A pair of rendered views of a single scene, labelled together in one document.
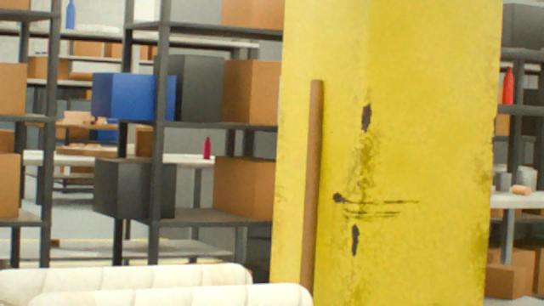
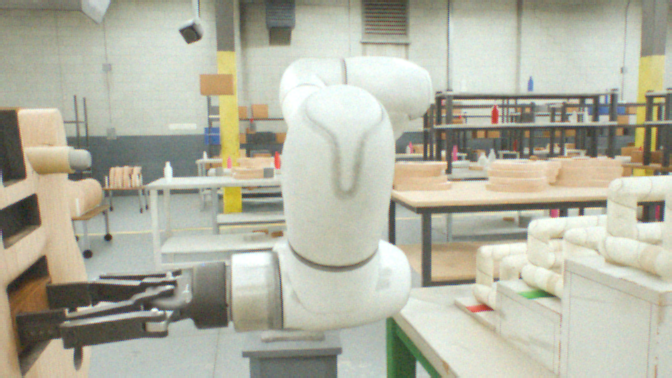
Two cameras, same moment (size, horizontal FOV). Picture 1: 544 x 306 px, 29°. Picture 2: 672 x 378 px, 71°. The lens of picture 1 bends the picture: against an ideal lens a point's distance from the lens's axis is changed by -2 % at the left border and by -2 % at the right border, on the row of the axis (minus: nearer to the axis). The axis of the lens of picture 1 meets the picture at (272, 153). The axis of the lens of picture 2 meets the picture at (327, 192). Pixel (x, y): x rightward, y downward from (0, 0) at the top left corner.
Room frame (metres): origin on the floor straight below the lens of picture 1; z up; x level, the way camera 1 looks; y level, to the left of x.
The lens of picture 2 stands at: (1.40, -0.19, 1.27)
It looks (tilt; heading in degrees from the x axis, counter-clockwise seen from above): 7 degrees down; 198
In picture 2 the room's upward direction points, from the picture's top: 1 degrees counter-clockwise
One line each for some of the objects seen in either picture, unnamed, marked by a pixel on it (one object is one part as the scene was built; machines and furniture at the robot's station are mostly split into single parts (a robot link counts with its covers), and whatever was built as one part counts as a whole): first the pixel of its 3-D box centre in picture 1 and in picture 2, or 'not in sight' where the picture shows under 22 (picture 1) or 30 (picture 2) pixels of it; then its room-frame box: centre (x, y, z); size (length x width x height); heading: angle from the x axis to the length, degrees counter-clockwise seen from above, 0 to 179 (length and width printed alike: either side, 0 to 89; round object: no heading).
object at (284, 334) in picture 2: not in sight; (286, 320); (0.15, -0.74, 0.73); 0.22 x 0.18 x 0.06; 111
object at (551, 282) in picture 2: not in sight; (548, 281); (0.62, -0.09, 1.04); 0.11 x 0.03 x 0.03; 32
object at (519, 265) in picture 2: not in sight; (550, 261); (0.47, -0.07, 1.04); 0.20 x 0.03 x 0.03; 121
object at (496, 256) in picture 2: not in sight; (522, 251); (0.40, -0.11, 1.04); 0.20 x 0.03 x 0.03; 121
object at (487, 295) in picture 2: not in sight; (490, 297); (0.48, -0.17, 0.96); 0.11 x 0.03 x 0.03; 32
